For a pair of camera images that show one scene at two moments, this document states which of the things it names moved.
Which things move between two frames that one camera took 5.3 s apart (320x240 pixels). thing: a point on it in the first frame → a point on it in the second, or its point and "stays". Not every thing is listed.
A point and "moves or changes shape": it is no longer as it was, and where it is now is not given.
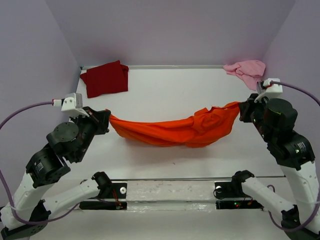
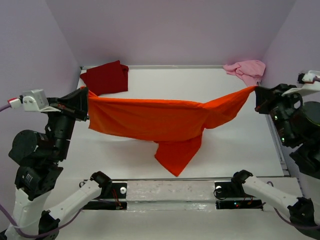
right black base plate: x=225 y=189 stays
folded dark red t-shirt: x=109 y=77 stays
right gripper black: x=247 y=106 → x=267 y=95
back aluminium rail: x=85 y=67 stays
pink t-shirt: x=251 y=71 stays
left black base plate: x=119 y=190 stays
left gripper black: x=101 y=117 → x=76 y=102
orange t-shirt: x=205 y=126 moves or changes shape
